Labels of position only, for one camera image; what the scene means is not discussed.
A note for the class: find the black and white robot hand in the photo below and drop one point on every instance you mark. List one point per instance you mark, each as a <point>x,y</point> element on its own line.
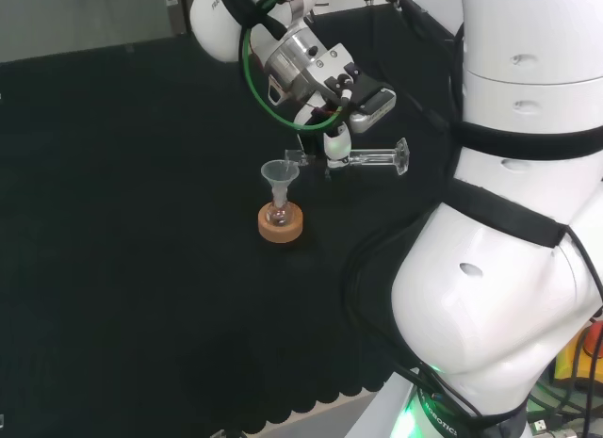
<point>330,75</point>

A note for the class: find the clear glass graduated cylinder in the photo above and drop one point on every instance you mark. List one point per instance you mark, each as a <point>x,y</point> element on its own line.
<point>377,156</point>

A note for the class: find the clear glass round-bottom flask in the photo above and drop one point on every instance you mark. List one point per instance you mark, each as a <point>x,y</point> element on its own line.
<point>279,215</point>

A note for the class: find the clear plastic funnel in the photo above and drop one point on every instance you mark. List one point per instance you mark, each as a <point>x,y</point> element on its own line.
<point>274,170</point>

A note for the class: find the black bench cloth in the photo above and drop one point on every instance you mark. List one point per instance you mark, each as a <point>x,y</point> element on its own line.
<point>141,221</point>

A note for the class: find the yellow stop button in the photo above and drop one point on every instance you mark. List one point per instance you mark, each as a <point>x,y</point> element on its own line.
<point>570,362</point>

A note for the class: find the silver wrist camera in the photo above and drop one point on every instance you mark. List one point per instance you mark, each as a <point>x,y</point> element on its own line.
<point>374,109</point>

